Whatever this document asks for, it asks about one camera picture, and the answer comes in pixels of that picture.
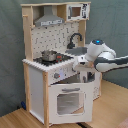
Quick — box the black toy faucet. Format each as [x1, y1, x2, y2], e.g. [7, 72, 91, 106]
[67, 33, 83, 49]

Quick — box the small metal pot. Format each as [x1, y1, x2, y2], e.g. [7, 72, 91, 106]
[42, 50, 57, 61]

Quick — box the toy microwave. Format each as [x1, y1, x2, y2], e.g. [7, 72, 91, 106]
[67, 3, 90, 21]

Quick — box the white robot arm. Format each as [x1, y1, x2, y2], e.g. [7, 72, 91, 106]
[73, 39, 128, 72]

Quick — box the grey range hood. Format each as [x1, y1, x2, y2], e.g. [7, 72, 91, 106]
[33, 5, 64, 27]

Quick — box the wooden toy kitchen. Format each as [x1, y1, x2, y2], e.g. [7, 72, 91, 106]
[20, 1, 107, 127]

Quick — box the black toy stovetop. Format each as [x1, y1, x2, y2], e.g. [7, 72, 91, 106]
[35, 53, 71, 67]

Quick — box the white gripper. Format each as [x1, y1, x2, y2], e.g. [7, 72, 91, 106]
[73, 55, 94, 71]

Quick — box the white oven door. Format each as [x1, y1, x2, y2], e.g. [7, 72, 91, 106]
[49, 82, 94, 124]

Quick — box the grey toy sink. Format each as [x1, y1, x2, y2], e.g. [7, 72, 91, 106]
[66, 47, 87, 56]

